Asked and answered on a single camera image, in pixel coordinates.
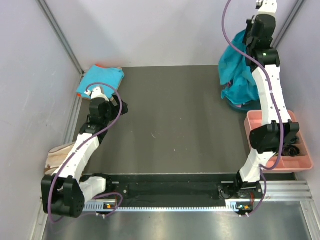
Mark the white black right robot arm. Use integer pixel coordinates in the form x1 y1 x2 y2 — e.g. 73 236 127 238
233 13 300 198

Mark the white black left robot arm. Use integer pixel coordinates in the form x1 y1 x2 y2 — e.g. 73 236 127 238
41 96 128 218

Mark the beige cloth bag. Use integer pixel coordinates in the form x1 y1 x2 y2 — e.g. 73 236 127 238
44 142 75 176

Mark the teal plastic basket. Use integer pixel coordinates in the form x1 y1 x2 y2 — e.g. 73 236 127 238
227 100 261 113

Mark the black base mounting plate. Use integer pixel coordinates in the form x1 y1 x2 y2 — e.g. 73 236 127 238
79 173 266 207

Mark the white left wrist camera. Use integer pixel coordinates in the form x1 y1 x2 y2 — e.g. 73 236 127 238
85 86 110 102

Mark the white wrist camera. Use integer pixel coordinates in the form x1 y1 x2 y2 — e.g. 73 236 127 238
256 0 278 17
85 86 110 102

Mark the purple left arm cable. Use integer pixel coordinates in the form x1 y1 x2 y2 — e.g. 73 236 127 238
47 82 124 224

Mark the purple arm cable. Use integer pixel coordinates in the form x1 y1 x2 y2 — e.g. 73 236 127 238
47 82 124 224
221 0 285 217

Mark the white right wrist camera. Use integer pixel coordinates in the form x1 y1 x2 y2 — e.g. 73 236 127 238
256 0 278 17

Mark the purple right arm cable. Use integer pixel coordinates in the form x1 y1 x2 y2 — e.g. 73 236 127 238
221 0 285 217

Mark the black cable bundle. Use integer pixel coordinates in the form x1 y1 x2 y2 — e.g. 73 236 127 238
282 144 301 158

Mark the aluminium frame rail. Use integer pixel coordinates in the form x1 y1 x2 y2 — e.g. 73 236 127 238
36 0 85 76

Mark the white slotted cable duct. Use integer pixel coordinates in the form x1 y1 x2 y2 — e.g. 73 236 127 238
83 200 253 214

